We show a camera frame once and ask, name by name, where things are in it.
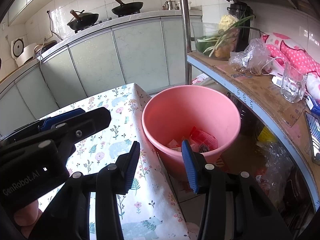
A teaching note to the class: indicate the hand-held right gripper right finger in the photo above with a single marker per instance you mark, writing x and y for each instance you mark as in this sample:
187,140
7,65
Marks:
188,167

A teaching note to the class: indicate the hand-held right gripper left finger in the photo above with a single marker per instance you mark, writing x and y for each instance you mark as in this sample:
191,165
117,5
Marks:
132,167

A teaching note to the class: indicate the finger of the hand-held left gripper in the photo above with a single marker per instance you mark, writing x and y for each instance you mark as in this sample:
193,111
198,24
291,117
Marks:
62,118
85,123

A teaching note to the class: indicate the steel wool scrubber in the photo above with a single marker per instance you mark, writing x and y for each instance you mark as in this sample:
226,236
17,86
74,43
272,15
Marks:
203,148

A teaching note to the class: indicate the red plastic bag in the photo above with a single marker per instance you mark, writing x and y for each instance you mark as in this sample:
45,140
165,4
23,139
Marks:
203,136

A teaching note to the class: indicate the pink plastic bucket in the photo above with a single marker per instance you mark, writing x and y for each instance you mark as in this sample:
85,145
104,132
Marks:
175,110

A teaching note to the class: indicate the person's left hand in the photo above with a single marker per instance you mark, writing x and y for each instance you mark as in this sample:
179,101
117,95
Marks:
25,217

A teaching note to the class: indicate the floral tablecloth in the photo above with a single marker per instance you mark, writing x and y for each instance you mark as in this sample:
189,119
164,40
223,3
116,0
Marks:
150,205

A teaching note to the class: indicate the black induction cooker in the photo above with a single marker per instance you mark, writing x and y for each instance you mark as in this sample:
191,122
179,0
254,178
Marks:
48,45

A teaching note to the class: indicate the white rice cooker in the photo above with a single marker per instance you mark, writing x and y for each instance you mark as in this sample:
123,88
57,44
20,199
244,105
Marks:
25,53

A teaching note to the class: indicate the crumpled clear plastic bags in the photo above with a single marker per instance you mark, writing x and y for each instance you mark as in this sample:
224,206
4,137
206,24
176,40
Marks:
272,160

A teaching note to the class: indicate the yellow packet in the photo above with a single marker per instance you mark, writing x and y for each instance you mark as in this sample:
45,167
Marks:
266,133

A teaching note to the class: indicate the grey-green kitchen counter cabinet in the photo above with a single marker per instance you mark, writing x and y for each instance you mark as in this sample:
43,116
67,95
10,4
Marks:
137,55

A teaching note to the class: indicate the black wok with lid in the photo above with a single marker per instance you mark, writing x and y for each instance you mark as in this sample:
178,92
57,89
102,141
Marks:
83,21

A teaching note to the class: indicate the cardboard shelf liner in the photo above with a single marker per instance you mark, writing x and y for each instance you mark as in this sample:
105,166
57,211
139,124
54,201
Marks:
262,90

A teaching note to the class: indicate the green pepper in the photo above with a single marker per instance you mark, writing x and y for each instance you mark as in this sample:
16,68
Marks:
203,47

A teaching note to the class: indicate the clear plastic bag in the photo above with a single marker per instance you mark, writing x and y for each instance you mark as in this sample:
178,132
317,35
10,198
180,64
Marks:
250,55

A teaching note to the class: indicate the clear glass cup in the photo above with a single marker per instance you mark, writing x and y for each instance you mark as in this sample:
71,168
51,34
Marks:
292,90

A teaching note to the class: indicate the black smartphone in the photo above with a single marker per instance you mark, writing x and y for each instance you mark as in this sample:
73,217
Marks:
314,135

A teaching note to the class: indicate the scallions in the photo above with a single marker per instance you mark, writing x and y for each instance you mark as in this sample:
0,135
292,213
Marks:
225,36

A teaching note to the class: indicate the metal shelf rack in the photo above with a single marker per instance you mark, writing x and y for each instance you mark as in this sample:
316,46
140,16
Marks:
185,30

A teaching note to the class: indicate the black blender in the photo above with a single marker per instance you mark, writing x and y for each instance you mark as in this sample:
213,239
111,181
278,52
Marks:
243,37

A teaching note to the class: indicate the blue box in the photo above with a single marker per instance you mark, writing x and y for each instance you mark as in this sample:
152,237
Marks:
315,105

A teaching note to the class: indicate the steel kettle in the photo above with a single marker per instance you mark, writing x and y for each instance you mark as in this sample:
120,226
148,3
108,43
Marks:
170,4

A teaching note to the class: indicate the cauliflower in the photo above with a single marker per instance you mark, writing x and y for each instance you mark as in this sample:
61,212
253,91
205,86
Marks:
227,21

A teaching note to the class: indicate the white container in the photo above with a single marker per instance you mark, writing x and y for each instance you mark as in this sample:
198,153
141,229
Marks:
185,5

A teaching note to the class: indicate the pink polka dot cloth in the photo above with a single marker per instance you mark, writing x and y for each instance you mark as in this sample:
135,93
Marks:
295,52

